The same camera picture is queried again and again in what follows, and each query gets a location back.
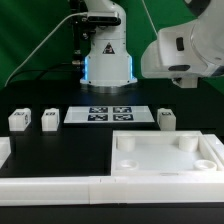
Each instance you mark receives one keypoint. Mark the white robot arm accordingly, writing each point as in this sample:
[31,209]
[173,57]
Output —
[183,53]

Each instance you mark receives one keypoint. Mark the white left obstacle rail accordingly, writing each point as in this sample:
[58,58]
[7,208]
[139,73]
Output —
[5,149]

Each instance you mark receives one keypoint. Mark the white marker base plate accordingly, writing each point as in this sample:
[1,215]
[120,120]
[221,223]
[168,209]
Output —
[108,114]

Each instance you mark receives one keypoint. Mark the white square tabletop part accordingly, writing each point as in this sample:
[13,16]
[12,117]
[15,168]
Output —
[144,153]

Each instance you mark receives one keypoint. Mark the white front obstacle rail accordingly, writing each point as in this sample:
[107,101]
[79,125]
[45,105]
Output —
[200,187]

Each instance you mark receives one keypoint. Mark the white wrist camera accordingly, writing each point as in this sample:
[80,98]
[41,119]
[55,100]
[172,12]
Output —
[186,83]

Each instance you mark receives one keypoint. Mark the black camera stand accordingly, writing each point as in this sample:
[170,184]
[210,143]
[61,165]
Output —
[77,24]

